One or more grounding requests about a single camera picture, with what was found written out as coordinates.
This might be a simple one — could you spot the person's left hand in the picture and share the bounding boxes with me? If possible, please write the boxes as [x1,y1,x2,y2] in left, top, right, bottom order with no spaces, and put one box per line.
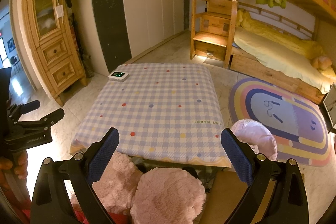
[0,150,28,191]

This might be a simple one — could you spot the cardboard box on floor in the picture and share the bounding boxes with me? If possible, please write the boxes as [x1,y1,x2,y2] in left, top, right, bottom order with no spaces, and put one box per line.
[198,170,290,224]

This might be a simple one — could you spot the rainbow oval rug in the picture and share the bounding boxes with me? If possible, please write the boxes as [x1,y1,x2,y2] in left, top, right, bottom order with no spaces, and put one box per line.
[228,78,332,167]

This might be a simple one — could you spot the white digital timer device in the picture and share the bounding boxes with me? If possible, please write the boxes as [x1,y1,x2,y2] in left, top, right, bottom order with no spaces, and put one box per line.
[108,71,130,82]

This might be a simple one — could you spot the wooden cabinet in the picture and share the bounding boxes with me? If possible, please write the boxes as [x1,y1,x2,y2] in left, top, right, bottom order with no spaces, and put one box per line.
[22,0,87,106]

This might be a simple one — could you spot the pink fluffy slippers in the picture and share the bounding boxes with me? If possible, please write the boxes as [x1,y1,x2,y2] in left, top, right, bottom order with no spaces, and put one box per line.
[93,152,206,223]

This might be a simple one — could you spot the small white nightstand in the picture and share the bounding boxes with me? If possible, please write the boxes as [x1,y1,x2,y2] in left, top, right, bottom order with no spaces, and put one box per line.
[319,83,336,133]

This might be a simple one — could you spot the blue checkered tablecloth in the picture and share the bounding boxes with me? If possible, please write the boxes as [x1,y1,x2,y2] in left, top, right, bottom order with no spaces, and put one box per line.
[70,63,231,167]

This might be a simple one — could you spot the pink plush toy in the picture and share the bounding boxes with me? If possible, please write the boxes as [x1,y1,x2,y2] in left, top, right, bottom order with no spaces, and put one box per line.
[311,56,333,71]

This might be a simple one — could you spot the yellow bed blanket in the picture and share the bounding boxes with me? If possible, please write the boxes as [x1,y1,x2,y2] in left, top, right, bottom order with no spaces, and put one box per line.
[234,10,335,94]

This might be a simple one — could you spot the wooden stair drawers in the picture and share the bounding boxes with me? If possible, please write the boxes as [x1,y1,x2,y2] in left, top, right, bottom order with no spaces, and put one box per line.
[190,0,238,68]

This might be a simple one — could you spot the wooden bunk bed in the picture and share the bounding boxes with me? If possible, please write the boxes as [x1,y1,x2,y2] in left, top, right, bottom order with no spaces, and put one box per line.
[236,0,335,104]

